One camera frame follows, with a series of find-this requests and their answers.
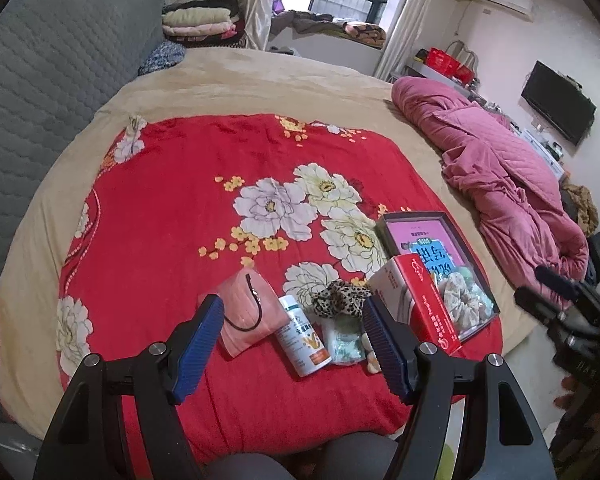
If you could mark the green white tissue pack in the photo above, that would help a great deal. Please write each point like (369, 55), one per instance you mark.
(345, 347)

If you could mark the leopard print scrunchie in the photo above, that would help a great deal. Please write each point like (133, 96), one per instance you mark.
(337, 300)

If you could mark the pink quilt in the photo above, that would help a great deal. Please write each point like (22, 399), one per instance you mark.
(495, 170)

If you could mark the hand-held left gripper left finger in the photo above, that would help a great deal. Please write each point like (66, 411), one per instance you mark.
(200, 350)

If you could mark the pink book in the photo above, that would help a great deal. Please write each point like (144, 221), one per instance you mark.
(415, 232)

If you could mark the red tissue box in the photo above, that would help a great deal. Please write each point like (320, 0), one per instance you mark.
(430, 305)

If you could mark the stack of folded clothes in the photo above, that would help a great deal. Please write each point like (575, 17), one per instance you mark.
(195, 20)

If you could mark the black flat television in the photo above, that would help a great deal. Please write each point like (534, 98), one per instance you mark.
(555, 102)

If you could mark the blue patterned cloth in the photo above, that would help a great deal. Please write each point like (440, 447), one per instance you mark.
(162, 57)

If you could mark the white vitamin bottle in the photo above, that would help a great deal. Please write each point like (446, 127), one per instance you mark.
(300, 340)

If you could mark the grey quilted headboard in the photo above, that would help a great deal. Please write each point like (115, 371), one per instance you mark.
(40, 85)

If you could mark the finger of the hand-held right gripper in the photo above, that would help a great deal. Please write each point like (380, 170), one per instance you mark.
(535, 302)
(555, 278)

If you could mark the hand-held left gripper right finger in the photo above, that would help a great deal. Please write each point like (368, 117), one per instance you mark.
(385, 350)

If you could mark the cluttered white shelf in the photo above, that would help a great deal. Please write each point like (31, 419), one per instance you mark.
(545, 152)

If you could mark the brown garment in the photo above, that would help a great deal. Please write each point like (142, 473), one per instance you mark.
(580, 205)

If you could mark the pile of dark clothes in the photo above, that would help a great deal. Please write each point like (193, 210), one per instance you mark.
(320, 22)

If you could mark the beige bed sheet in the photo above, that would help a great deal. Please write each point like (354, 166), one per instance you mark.
(280, 80)

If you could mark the white floral scrunchie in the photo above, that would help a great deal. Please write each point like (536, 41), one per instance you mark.
(457, 302)

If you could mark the cream curtain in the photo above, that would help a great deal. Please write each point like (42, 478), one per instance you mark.
(257, 0)
(410, 20)

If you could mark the person's right hand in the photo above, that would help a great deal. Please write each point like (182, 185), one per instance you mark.
(566, 392)

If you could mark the red gift bag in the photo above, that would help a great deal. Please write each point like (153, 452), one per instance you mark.
(441, 61)
(465, 74)

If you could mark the red floral blanket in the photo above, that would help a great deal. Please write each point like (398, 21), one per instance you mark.
(180, 185)

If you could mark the pink face mask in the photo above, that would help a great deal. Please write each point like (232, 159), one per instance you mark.
(250, 320)

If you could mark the dark shallow tray box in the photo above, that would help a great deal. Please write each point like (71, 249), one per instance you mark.
(415, 216)

